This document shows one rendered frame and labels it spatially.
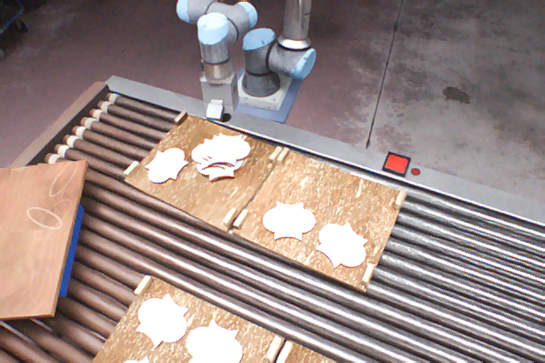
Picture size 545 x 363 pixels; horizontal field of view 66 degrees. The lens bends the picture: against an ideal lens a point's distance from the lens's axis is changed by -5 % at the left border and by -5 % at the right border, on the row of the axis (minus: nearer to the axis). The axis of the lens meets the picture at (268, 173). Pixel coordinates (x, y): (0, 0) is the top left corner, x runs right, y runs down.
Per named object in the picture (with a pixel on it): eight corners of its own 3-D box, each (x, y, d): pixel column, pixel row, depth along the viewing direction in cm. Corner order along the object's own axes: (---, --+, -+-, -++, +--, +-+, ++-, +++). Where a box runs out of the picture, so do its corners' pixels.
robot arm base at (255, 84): (247, 72, 176) (245, 51, 168) (283, 77, 173) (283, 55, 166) (237, 95, 166) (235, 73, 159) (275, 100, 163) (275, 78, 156)
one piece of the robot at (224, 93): (189, 80, 109) (197, 128, 121) (223, 84, 107) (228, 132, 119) (204, 54, 116) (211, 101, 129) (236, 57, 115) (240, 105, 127)
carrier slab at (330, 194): (286, 152, 145) (286, 149, 144) (405, 196, 131) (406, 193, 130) (232, 234, 127) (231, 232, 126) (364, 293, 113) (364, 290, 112)
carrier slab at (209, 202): (187, 116, 160) (186, 112, 159) (284, 153, 145) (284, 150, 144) (124, 182, 142) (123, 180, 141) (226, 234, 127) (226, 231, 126)
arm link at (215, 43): (236, 14, 105) (215, 30, 100) (238, 53, 113) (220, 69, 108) (209, 7, 107) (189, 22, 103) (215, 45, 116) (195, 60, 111)
